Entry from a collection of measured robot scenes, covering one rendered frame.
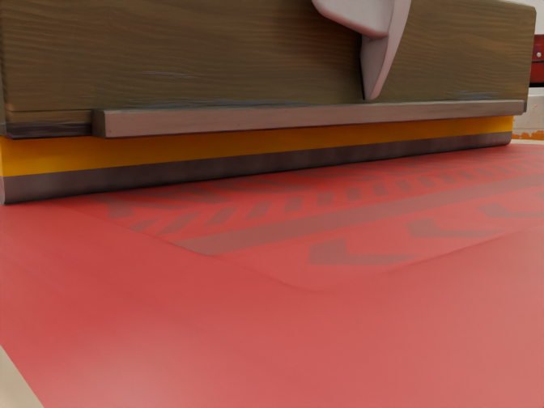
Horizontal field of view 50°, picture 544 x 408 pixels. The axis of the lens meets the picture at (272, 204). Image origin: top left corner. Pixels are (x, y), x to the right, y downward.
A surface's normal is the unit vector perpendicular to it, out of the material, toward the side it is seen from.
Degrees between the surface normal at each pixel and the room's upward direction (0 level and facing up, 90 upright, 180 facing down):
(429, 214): 0
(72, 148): 93
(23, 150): 93
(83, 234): 0
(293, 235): 0
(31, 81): 93
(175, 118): 93
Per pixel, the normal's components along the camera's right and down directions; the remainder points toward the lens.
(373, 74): -0.77, 0.16
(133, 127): 0.63, 0.17
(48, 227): -0.02, -0.99
